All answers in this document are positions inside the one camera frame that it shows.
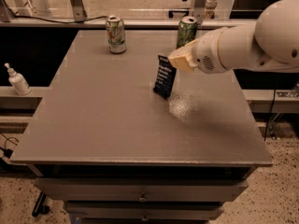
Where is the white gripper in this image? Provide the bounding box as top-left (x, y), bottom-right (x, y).
top-left (168, 27), bottom-right (227, 74)

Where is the blue rxbar blueberry wrapper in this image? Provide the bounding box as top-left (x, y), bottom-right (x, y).
top-left (153, 55), bottom-right (177, 99)

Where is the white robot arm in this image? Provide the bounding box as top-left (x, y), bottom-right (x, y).
top-left (168, 0), bottom-right (299, 74)

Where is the green soda can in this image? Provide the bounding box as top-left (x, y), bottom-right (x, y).
top-left (177, 16), bottom-right (198, 49)

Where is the white 7up soda can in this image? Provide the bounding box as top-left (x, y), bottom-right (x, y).
top-left (106, 15), bottom-right (126, 54)

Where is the white pump bottle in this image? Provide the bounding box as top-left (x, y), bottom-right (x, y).
top-left (5, 63), bottom-right (31, 95)

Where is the grey upper drawer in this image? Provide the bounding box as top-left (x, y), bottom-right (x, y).
top-left (35, 178), bottom-right (248, 203)

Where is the grey drawer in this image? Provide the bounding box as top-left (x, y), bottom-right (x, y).
top-left (64, 202), bottom-right (223, 220)
top-left (35, 178), bottom-right (248, 203)

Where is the grey lower drawer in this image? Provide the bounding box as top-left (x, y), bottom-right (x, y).
top-left (64, 202), bottom-right (223, 220)

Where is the black caster wheel leg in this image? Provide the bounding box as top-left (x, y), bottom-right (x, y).
top-left (32, 192), bottom-right (50, 217)

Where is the metal frame leg right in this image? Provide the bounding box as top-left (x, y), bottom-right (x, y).
top-left (190, 0), bottom-right (206, 24)

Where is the metal frame leg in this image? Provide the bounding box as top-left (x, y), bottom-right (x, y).
top-left (190, 0), bottom-right (206, 24)
top-left (70, 0), bottom-right (87, 22)

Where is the metal frame leg left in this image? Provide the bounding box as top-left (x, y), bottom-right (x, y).
top-left (70, 0), bottom-right (87, 22)

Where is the black cable on ledge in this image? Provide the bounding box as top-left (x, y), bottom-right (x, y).
top-left (12, 14), bottom-right (108, 24)

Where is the black cable on floor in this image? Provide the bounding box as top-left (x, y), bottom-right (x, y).
top-left (0, 133), bottom-right (20, 159)

